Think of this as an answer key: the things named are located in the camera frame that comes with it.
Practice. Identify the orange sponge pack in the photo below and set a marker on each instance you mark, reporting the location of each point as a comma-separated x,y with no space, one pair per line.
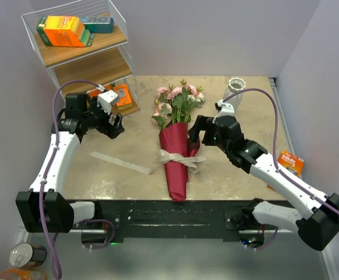
64,31

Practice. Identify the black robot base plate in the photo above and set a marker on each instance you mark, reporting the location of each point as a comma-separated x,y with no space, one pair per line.
122,219

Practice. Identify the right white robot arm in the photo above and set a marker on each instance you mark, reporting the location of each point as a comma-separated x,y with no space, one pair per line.
312,214

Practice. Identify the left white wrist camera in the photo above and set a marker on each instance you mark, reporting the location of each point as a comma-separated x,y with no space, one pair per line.
107,100

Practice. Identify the metal tin can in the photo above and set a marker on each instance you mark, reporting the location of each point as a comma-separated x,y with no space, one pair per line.
26,255

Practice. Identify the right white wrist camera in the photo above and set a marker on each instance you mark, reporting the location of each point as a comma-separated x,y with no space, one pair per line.
223,109

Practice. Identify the white wire wooden shelf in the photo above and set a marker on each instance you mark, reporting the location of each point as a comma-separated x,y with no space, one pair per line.
107,61

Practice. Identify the red wrapping paper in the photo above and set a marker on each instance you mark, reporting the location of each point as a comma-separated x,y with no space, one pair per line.
174,139

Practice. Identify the white printed ribbon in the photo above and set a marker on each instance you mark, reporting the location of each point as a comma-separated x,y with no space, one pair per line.
165,157

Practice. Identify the pink flower bunch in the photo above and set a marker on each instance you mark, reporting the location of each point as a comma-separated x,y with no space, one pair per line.
174,104

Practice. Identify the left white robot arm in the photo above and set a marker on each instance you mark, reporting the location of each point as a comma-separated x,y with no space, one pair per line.
44,204

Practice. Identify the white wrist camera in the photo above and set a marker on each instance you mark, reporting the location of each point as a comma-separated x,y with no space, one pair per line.
223,109
107,100

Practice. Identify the orange blister pack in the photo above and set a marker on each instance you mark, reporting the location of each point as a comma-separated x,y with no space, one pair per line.
125,100

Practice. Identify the orange razor package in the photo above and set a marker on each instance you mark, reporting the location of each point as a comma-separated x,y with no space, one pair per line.
291,162

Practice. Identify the orange green box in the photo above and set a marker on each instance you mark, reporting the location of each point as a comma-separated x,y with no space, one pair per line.
95,92

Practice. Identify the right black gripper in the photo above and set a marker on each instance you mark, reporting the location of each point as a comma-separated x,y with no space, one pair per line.
201,125

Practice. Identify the teal box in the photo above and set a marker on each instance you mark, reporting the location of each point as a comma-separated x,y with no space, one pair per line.
98,24

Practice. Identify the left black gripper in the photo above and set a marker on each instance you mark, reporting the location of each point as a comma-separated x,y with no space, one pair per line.
117,128

